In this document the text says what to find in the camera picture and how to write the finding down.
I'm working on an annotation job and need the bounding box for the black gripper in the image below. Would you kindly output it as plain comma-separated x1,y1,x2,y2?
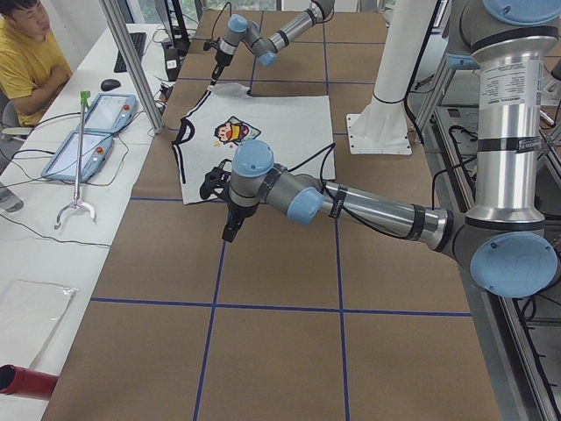
199,160,258,244
203,39,231,86

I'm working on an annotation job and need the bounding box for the grey cartoon print t-shirt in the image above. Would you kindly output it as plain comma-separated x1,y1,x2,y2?
172,82,335,204

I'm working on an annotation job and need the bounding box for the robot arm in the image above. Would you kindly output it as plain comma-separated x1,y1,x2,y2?
203,0,335,86
200,1,560,298

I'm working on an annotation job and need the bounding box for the black keyboard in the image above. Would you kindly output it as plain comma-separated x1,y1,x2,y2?
113,32,148,74

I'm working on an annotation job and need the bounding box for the black computer mouse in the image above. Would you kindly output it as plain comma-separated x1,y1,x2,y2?
100,78,121,92

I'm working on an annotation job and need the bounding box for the far blue teach pendant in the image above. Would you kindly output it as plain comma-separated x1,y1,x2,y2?
84,92,138,134

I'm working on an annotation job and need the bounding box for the blue teach pendant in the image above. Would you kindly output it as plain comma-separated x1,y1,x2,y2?
84,92,138,134
40,130,115,183

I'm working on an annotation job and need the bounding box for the metal reacher grabber tool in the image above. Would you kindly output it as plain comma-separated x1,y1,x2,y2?
54,90,96,230

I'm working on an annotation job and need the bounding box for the near blue teach pendant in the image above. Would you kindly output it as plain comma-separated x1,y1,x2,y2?
40,130,115,183

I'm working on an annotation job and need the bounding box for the person in yellow shirt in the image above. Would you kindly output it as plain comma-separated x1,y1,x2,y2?
1,1,73,127

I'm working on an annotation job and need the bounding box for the clear plastic bag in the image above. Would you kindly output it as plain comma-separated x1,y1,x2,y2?
1,280,77,368

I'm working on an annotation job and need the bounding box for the red cylinder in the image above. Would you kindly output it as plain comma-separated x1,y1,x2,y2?
1,364,59,401

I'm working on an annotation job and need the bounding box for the aluminium frame post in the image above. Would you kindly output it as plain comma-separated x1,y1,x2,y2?
99,0,163,134

